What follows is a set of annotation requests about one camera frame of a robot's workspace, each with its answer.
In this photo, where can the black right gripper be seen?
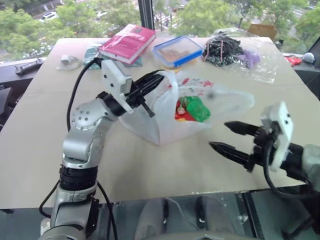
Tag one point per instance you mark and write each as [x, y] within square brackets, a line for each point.
[262, 151]

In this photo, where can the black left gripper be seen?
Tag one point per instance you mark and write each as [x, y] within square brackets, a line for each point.
[136, 96]

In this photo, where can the white plastic shopping bag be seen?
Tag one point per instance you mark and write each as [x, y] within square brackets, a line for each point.
[165, 125]

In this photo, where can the green and red snack packet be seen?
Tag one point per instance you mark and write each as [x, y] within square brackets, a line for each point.
[182, 118]

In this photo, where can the green plastic soda bottle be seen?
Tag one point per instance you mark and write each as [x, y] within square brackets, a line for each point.
[198, 110]

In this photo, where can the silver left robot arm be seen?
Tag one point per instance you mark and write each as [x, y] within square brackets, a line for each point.
[82, 120]

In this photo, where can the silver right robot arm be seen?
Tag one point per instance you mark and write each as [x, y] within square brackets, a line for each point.
[310, 160]

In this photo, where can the blue-lidded clear food container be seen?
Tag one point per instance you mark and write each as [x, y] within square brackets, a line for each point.
[175, 51]

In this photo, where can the pink hardcover book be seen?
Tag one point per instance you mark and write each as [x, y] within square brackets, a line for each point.
[127, 42]

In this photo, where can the teal cloth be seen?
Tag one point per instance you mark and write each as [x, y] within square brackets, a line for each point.
[90, 56]

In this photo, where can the clear crinkled plastic bag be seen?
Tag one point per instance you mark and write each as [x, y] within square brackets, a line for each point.
[262, 72]

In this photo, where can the clear round dish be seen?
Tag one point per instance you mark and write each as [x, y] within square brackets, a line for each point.
[75, 65]

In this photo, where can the black ties bundle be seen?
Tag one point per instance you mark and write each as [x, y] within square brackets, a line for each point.
[220, 50]

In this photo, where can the purple soft item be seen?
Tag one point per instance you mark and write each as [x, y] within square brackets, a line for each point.
[250, 57]

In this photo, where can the grey round object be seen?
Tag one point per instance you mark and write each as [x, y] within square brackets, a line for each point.
[309, 57]

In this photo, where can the brown cardboard box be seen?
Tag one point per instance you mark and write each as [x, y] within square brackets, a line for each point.
[262, 30]

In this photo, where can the white parked car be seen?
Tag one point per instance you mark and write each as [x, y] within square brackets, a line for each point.
[48, 16]

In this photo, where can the black bar device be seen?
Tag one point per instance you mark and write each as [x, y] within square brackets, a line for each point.
[27, 67]

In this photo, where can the black chair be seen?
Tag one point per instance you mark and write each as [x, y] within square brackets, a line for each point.
[5, 105]

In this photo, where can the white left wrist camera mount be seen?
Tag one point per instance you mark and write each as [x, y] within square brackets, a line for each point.
[112, 77]

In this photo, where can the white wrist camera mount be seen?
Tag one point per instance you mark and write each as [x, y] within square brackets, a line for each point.
[283, 130]
[112, 77]

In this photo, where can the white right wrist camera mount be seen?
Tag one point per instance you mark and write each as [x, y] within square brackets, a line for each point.
[283, 130]

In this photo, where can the dark window frame post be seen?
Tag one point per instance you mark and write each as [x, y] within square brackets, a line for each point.
[146, 12]

